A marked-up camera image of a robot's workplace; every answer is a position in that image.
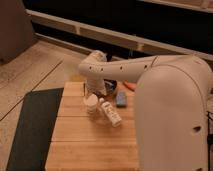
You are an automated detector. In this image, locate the white lying bottle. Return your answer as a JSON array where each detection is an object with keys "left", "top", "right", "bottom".
[{"left": 99, "top": 98, "right": 122, "bottom": 127}]

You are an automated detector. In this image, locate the orange carrot toy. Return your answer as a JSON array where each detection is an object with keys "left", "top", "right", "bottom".
[{"left": 123, "top": 82, "right": 136, "bottom": 91}]

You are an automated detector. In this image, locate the white wall shelf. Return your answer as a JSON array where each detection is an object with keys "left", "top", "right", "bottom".
[{"left": 26, "top": 9, "right": 213, "bottom": 61}]

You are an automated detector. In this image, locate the black floor mat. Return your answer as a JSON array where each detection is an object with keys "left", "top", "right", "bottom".
[{"left": 6, "top": 88, "right": 63, "bottom": 171}]

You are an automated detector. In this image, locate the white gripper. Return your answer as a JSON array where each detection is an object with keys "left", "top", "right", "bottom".
[{"left": 86, "top": 79, "right": 107, "bottom": 97}]

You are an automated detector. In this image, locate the brown cabinet corner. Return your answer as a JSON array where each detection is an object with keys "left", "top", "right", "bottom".
[{"left": 0, "top": 0, "right": 37, "bottom": 63}]

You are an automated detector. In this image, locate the white ceramic cup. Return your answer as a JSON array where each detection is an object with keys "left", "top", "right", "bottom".
[{"left": 84, "top": 94, "right": 98, "bottom": 114}]

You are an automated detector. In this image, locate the dark blue bowl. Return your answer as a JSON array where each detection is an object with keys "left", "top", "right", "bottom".
[{"left": 104, "top": 79, "right": 117, "bottom": 96}]

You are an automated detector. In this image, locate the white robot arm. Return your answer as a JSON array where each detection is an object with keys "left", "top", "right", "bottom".
[{"left": 79, "top": 51, "right": 213, "bottom": 171}]

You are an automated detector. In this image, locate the blue sponge block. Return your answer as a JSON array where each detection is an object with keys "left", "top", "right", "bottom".
[{"left": 116, "top": 91, "right": 127, "bottom": 107}]

